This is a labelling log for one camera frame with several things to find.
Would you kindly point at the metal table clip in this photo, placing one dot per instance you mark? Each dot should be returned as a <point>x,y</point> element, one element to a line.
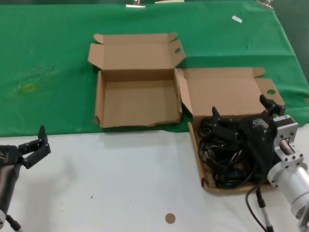
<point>265,4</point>
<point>135,5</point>

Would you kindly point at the cardboard box with torn rim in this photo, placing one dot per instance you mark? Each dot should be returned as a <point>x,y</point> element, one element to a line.
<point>135,101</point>

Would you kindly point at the cream board edge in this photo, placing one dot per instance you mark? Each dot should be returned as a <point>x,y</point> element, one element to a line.
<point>169,1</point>

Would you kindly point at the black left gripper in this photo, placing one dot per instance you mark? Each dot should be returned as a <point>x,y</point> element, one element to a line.
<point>9,155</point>

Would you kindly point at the brown cardboard box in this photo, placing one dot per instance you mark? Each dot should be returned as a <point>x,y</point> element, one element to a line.
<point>224,96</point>

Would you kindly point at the green table cloth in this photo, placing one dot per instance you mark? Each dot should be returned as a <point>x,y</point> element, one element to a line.
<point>48,48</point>

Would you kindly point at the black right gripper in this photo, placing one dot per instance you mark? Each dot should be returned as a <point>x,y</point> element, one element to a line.
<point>259,130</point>

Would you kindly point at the brown round cardboard disc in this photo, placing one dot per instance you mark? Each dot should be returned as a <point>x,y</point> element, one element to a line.
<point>170,218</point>

